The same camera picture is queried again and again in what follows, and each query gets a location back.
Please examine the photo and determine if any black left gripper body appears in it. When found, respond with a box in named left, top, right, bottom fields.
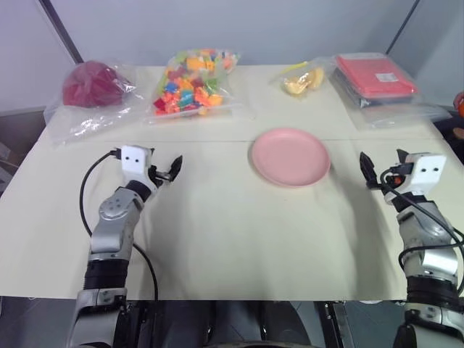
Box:
left=147, top=165, right=173, bottom=188

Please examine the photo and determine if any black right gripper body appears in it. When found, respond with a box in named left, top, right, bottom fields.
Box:
left=378, top=163, right=413, bottom=193

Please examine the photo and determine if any pink round plate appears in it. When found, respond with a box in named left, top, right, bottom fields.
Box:
left=249, top=127, right=332, bottom=189

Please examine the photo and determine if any clear bag with flat trays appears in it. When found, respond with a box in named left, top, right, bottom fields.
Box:
left=328, top=52, right=452, bottom=131

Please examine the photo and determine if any clear bag with red item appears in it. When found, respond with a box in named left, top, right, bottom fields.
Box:
left=43, top=59, right=146, bottom=146

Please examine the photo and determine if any dark flat tray stack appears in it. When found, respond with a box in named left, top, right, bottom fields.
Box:
left=331, top=68, right=421, bottom=109

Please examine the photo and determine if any clear bag of colourful blocks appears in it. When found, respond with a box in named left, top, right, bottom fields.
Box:
left=144, top=47, right=257, bottom=126

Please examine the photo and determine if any cream table cloth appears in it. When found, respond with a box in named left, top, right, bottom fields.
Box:
left=0, top=64, right=464, bottom=302

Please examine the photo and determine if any red flat tray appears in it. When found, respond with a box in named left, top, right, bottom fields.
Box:
left=335, top=53, right=420, bottom=98

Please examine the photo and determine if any dark red crumpled item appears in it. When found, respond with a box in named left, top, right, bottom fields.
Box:
left=62, top=60, right=128, bottom=109

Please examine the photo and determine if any clear bag of yellow slices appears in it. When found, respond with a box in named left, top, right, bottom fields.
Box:
left=268, top=57, right=336, bottom=102

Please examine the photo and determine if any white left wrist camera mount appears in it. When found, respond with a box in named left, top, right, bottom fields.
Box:
left=120, top=144, right=157, bottom=190

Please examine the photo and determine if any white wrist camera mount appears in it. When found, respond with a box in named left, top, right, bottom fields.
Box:
left=383, top=152, right=446, bottom=204
left=120, top=144, right=157, bottom=190

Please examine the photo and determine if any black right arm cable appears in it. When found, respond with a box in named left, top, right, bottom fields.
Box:
left=380, top=165, right=464, bottom=276

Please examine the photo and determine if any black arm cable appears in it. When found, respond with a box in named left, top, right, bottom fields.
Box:
left=78, top=148, right=160, bottom=302
left=380, top=165, right=464, bottom=276

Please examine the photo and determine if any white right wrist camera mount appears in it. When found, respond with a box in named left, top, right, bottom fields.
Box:
left=383, top=152, right=446, bottom=204

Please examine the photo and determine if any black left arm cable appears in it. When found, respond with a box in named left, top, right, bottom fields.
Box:
left=78, top=148, right=160, bottom=302

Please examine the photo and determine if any grey slanted frame post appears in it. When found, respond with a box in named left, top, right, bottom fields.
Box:
left=38, top=0, right=86, bottom=65
left=384, top=0, right=421, bottom=55

